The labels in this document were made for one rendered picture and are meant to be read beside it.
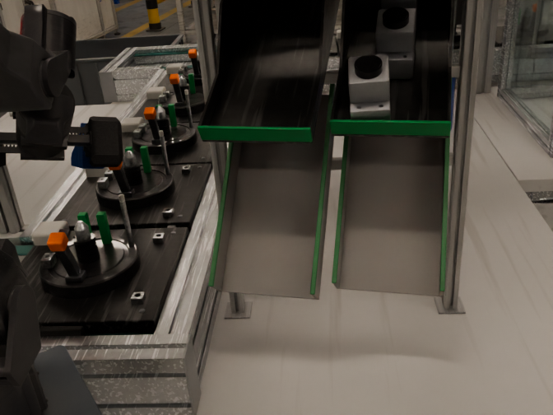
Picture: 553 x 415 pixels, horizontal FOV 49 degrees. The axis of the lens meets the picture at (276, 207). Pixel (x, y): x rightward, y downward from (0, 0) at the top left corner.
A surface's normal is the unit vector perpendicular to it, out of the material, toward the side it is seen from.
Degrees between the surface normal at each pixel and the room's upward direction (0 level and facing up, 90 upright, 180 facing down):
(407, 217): 45
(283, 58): 25
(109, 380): 90
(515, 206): 0
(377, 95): 115
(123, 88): 90
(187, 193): 0
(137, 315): 0
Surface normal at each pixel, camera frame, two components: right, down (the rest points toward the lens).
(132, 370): -0.05, 0.47
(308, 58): -0.15, -0.61
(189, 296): -0.07, -0.88
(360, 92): -0.07, 0.80
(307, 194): -0.21, -0.30
